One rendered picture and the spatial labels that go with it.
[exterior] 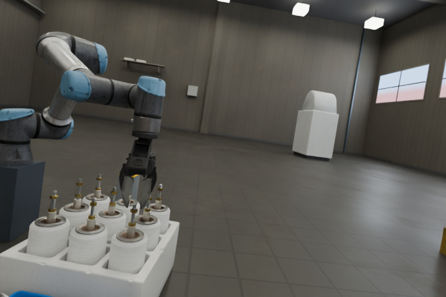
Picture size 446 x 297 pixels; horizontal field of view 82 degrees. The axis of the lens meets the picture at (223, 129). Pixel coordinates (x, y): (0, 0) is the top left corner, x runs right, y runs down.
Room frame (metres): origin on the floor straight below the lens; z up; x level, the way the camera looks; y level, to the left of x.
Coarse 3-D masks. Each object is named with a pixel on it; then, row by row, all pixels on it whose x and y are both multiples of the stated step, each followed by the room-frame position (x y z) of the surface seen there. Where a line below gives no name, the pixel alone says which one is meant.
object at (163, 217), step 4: (168, 208) 0.95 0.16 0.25; (152, 212) 0.90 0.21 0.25; (156, 212) 0.90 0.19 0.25; (160, 212) 0.90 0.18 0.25; (164, 212) 0.91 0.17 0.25; (168, 212) 0.92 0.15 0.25; (156, 216) 0.89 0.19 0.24; (160, 216) 0.90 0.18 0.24; (164, 216) 0.91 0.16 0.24; (168, 216) 0.92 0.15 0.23; (160, 220) 0.90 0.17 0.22; (164, 220) 0.91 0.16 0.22; (168, 220) 0.93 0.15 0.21; (164, 224) 0.91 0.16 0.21; (168, 224) 0.94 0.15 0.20; (160, 228) 0.90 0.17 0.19; (164, 228) 0.91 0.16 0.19; (160, 232) 0.90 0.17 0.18; (164, 232) 0.92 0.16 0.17
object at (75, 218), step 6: (60, 210) 0.81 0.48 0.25; (90, 210) 0.84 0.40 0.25; (66, 216) 0.79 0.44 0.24; (72, 216) 0.79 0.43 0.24; (78, 216) 0.80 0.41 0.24; (84, 216) 0.81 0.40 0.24; (72, 222) 0.79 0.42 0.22; (78, 222) 0.80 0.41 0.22; (84, 222) 0.81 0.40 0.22; (72, 228) 0.79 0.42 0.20
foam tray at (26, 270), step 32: (0, 256) 0.64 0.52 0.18; (32, 256) 0.66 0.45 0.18; (64, 256) 0.69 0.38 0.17; (160, 256) 0.76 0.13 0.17; (0, 288) 0.64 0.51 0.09; (32, 288) 0.64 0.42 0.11; (64, 288) 0.63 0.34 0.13; (96, 288) 0.63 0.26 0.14; (128, 288) 0.62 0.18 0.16; (160, 288) 0.82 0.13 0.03
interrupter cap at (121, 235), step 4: (120, 232) 0.71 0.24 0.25; (124, 232) 0.71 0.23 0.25; (136, 232) 0.72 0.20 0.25; (140, 232) 0.73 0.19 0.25; (116, 236) 0.68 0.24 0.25; (120, 236) 0.69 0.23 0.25; (124, 236) 0.70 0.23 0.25; (136, 236) 0.71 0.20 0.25; (140, 236) 0.70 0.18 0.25; (144, 236) 0.71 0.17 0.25; (120, 240) 0.67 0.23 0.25; (124, 240) 0.67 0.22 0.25; (128, 240) 0.67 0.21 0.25; (132, 240) 0.68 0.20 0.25; (136, 240) 0.68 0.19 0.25; (140, 240) 0.69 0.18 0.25
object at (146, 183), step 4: (144, 180) 0.70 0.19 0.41; (148, 180) 0.70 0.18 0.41; (144, 184) 0.70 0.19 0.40; (148, 184) 0.70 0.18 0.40; (144, 188) 0.70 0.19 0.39; (148, 188) 0.70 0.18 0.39; (144, 192) 0.70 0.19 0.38; (148, 192) 0.70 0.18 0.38; (144, 196) 0.70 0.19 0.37; (148, 196) 0.70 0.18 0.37; (144, 200) 0.70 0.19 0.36; (144, 204) 0.70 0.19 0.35
